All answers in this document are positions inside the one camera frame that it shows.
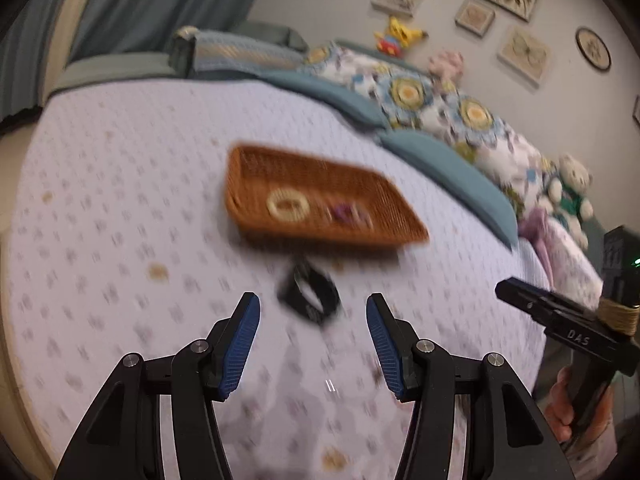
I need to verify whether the purple jewelry piece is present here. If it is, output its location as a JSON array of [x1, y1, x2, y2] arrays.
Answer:
[[327, 202, 374, 226]]

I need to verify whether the blue curtain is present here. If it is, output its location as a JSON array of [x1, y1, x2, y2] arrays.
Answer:
[[0, 0, 277, 133]]

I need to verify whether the butterfly framed wall picture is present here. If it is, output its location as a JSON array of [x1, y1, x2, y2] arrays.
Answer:
[[496, 26, 551, 88]]

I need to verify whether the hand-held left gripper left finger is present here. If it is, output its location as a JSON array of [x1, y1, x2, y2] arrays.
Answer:
[[54, 292, 262, 480]]

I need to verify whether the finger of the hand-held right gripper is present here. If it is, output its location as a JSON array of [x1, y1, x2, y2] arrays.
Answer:
[[495, 278, 601, 329]]

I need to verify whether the yellow plush toy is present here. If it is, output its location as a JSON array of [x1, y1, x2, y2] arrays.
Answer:
[[374, 15, 429, 57]]

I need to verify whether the grey-green pillow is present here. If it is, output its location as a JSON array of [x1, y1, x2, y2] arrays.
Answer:
[[232, 20, 309, 52]]

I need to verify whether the cream scrunchie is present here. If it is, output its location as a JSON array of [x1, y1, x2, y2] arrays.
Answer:
[[266, 188, 310, 224]]

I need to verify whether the teal blanket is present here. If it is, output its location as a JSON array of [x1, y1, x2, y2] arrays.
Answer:
[[257, 66, 519, 250]]

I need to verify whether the person's right hand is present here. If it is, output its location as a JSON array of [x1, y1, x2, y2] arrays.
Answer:
[[544, 365, 616, 444]]

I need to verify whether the brown wicker basket tray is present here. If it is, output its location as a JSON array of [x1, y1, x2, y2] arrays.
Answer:
[[225, 145, 431, 252]]

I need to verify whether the white teddy bear green shirt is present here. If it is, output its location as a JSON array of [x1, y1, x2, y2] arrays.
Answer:
[[542, 153, 596, 251]]

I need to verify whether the round dark framed picture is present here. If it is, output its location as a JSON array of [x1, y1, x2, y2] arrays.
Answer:
[[574, 26, 613, 72]]

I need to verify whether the black bracelet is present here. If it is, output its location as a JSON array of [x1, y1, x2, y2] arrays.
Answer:
[[277, 259, 344, 327]]

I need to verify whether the white patterned bed sheet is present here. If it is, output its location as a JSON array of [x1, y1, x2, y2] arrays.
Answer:
[[0, 77, 551, 480]]

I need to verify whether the person's right forearm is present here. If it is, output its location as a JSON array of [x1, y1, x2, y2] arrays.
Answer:
[[560, 417, 626, 480]]

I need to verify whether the small framed wall picture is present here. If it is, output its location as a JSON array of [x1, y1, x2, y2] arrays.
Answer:
[[454, 0, 496, 37]]

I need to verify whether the pink cloth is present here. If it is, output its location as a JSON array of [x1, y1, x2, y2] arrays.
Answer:
[[517, 206, 604, 312]]

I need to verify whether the floral quilt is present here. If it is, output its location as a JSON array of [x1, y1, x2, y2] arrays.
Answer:
[[304, 41, 557, 222]]

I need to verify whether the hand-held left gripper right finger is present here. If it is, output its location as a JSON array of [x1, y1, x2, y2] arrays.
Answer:
[[366, 293, 576, 480]]

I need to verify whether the striped teal pillow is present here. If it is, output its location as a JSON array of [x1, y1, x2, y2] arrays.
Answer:
[[167, 25, 308, 79]]

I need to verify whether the pink plush toy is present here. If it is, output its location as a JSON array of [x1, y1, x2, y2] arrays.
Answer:
[[428, 50, 465, 81]]

